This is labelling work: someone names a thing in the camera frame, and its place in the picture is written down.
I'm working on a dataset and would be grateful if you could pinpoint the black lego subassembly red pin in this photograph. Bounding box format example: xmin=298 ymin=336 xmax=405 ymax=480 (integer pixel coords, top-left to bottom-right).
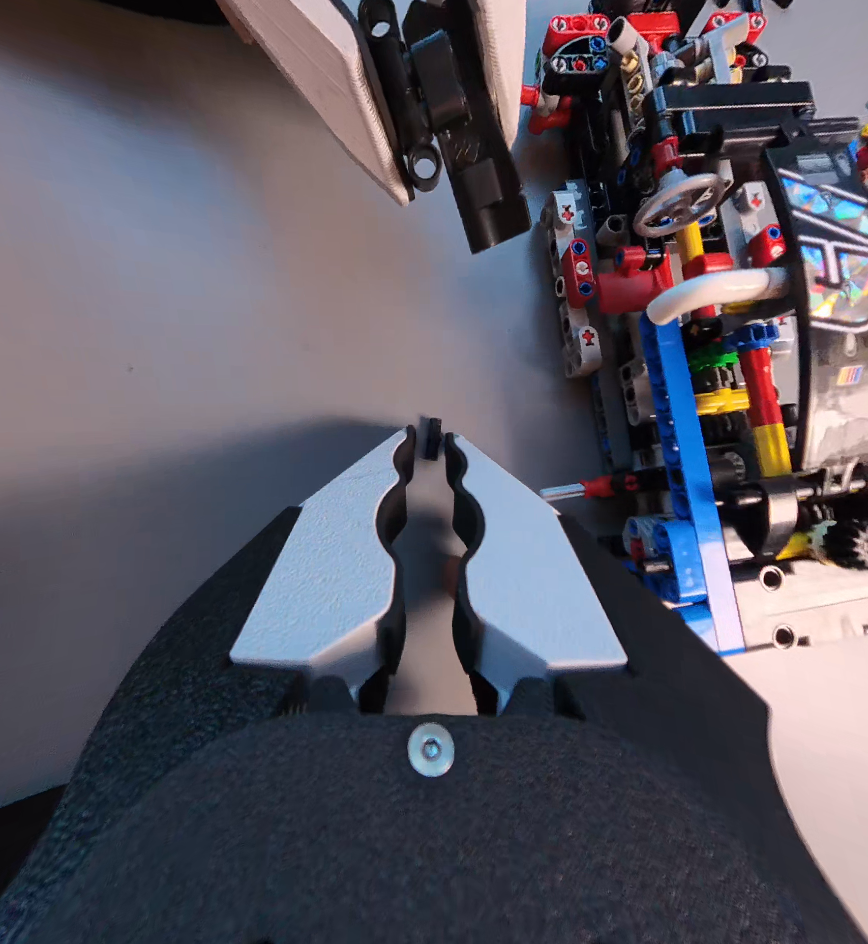
xmin=359 ymin=0 xmax=533 ymax=255

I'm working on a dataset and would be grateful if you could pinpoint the partly built lego car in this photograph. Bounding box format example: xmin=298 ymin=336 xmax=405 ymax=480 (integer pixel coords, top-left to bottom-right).
xmin=518 ymin=0 xmax=868 ymax=659

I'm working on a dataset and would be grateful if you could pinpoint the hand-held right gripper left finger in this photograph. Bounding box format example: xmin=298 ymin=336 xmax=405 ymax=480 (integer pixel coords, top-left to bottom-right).
xmin=228 ymin=426 xmax=416 ymax=710

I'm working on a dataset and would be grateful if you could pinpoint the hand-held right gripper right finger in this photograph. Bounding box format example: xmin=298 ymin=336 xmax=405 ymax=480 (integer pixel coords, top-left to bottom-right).
xmin=443 ymin=434 xmax=629 ymax=710

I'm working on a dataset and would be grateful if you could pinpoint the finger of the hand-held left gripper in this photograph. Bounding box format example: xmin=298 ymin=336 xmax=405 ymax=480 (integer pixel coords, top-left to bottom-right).
xmin=473 ymin=0 xmax=528 ymax=150
xmin=216 ymin=0 xmax=414 ymax=209

